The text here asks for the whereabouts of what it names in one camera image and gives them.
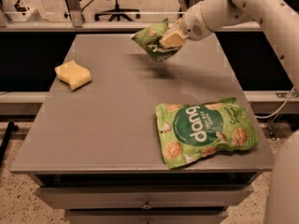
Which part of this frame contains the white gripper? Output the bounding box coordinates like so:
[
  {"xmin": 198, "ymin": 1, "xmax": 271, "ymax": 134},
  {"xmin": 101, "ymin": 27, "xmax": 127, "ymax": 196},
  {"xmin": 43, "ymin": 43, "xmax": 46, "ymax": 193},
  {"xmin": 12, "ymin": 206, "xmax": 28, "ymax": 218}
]
[{"xmin": 159, "ymin": 2, "xmax": 212, "ymax": 49}]

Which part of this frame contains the green jalapeno chip bag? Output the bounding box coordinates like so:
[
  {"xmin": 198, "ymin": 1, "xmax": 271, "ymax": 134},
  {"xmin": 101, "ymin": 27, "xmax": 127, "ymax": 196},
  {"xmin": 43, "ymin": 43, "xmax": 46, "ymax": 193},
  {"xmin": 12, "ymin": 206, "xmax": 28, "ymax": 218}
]
[{"xmin": 131, "ymin": 19, "xmax": 180, "ymax": 62}]

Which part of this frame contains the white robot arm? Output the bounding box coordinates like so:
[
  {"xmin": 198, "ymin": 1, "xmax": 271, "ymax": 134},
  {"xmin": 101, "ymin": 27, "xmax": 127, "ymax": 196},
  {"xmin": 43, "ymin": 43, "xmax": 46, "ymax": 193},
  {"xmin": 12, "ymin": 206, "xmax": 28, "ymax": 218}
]
[{"xmin": 160, "ymin": 0, "xmax": 299, "ymax": 224}]

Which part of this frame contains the green rice chip bag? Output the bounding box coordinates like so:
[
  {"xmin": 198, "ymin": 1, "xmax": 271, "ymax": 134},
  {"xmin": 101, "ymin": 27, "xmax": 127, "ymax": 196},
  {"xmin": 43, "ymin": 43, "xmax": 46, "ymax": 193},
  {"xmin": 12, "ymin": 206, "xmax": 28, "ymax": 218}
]
[{"xmin": 155, "ymin": 98, "xmax": 259, "ymax": 169}]

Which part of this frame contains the yellow sponge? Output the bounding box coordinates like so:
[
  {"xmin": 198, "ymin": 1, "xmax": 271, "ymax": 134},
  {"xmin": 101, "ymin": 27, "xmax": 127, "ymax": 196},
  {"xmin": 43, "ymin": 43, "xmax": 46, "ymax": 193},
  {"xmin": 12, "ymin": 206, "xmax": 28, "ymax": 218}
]
[{"xmin": 55, "ymin": 61, "xmax": 92, "ymax": 91}]

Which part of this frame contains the grey drawer cabinet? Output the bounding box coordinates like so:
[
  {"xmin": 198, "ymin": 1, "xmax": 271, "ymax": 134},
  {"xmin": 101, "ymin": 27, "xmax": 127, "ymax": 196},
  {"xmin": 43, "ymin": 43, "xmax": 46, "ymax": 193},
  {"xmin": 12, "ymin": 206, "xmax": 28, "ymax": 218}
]
[{"xmin": 8, "ymin": 32, "xmax": 280, "ymax": 224}]

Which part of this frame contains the upper grey drawer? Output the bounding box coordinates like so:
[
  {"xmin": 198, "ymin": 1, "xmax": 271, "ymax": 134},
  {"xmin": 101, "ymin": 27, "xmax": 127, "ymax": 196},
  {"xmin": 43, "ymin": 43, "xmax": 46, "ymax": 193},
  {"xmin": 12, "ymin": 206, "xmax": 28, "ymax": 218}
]
[{"xmin": 36, "ymin": 186, "xmax": 253, "ymax": 210}]

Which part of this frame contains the grey drawer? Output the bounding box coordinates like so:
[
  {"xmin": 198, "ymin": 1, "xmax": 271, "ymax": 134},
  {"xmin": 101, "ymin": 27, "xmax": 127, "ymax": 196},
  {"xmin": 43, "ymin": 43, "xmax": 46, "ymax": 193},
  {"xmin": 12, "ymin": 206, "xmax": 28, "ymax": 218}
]
[
  {"xmin": 65, "ymin": 208, "xmax": 228, "ymax": 224},
  {"xmin": 36, "ymin": 186, "xmax": 253, "ymax": 210}
]

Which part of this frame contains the black pole on floor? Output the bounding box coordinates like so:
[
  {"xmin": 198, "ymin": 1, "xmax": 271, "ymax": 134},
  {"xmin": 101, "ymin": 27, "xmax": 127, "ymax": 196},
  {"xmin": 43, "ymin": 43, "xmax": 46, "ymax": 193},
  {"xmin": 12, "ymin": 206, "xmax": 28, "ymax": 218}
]
[{"xmin": 0, "ymin": 121, "xmax": 19, "ymax": 165}]

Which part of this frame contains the lower grey drawer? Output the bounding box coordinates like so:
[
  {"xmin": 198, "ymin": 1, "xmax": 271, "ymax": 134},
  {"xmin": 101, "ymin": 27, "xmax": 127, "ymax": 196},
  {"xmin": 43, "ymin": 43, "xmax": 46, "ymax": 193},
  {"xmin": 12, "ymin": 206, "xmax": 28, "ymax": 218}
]
[{"xmin": 65, "ymin": 208, "xmax": 228, "ymax": 224}]

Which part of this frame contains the grey metal post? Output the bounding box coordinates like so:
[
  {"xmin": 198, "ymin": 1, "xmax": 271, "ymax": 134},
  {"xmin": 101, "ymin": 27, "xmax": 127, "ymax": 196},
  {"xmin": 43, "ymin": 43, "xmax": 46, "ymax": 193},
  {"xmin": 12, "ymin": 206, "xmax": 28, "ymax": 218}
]
[{"xmin": 66, "ymin": 0, "xmax": 83, "ymax": 28}]

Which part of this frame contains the white cable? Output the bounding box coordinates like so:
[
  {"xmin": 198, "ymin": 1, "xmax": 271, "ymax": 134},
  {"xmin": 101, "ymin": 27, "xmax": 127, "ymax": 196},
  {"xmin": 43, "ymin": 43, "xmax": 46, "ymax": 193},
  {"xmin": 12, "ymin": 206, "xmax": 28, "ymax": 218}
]
[{"xmin": 255, "ymin": 86, "xmax": 296, "ymax": 119}]

